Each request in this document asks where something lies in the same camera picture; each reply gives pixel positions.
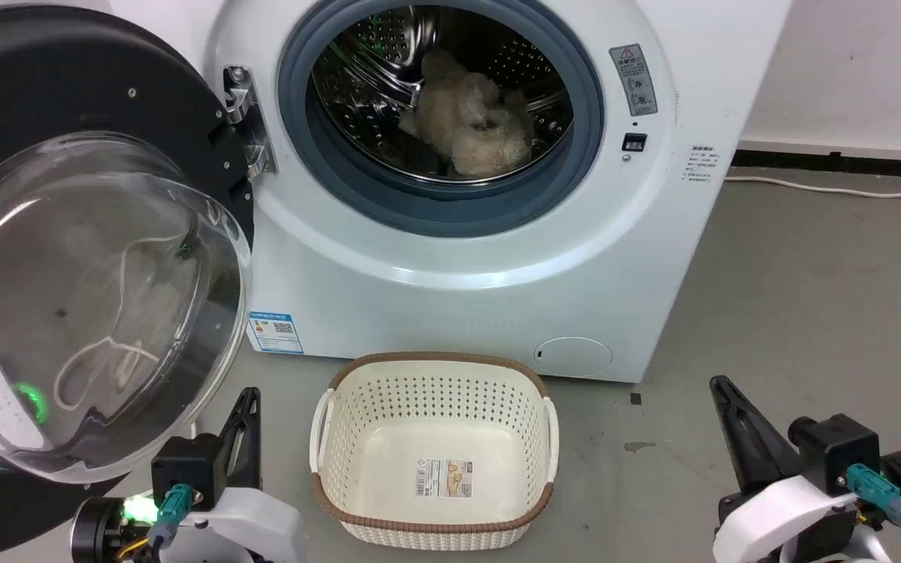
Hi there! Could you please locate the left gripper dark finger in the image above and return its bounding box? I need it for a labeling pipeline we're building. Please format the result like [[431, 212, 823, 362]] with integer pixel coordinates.
[[218, 387, 263, 490]]

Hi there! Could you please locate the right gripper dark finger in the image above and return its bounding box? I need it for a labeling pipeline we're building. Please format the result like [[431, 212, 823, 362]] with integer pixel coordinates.
[[709, 375, 803, 496]]

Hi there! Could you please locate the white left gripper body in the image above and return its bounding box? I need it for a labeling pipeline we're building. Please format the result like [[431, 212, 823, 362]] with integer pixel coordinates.
[[160, 487, 309, 563]]

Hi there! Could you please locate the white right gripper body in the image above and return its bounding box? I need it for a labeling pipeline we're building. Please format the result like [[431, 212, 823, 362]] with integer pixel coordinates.
[[713, 472, 858, 563]]

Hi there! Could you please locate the white front-load washing machine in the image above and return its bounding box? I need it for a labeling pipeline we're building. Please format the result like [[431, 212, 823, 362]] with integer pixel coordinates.
[[106, 0, 795, 385]]

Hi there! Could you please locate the chrome door hinge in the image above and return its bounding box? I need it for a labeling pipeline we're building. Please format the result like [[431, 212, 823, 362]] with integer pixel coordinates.
[[222, 66, 278, 178]]

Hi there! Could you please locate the black washer door glass bowl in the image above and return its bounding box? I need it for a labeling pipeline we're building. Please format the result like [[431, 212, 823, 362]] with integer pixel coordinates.
[[0, 4, 257, 540]]

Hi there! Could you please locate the blue white energy label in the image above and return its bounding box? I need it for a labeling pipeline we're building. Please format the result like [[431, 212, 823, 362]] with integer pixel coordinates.
[[247, 310, 305, 356]]

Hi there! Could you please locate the cream laundry basket brown rim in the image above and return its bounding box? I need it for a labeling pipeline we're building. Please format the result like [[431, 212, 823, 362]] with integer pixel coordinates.
[[309, 352, 560, 551]]

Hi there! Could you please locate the round white filter cover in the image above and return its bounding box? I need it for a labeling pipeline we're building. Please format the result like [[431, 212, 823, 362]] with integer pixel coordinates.
[[533, 337, 614, 378]]

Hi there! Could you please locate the paper product label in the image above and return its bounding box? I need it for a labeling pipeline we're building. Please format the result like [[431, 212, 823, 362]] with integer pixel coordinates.
[[416, 458, 475, 499]]

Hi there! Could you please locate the black baseboard strip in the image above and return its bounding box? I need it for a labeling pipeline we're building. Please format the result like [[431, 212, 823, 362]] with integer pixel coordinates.
[[732, 149, 901, 181]]

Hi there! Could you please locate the perforated steel washer drum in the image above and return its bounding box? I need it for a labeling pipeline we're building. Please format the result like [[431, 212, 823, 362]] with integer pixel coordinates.
[[306, 4, 576, 185]]

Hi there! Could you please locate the beige fluffy plush toy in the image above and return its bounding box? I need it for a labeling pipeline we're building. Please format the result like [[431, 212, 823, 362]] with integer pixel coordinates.
[[398, 48, 537, 178]]

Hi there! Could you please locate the grey warning sticker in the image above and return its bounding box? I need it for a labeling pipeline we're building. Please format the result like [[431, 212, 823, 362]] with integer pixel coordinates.
[[609, 44, 659, 118]]

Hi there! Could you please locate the left teal plug black cable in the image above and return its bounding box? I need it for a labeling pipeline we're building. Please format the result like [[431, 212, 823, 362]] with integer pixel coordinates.
[[147, 483, 195, 561]]

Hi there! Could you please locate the teal plug black cable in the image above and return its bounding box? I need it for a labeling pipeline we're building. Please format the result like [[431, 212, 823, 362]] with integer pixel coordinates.
[[846, 463, 901, 561], [147, 483, 195, 561]]

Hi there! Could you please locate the right teal plug black cable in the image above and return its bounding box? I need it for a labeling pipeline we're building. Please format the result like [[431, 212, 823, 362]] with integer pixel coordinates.
[[846, 463, 901, 561]]

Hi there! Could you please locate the white floor cable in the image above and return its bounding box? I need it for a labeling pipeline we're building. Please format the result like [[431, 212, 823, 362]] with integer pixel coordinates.
[[724, 175, 901, 199]]

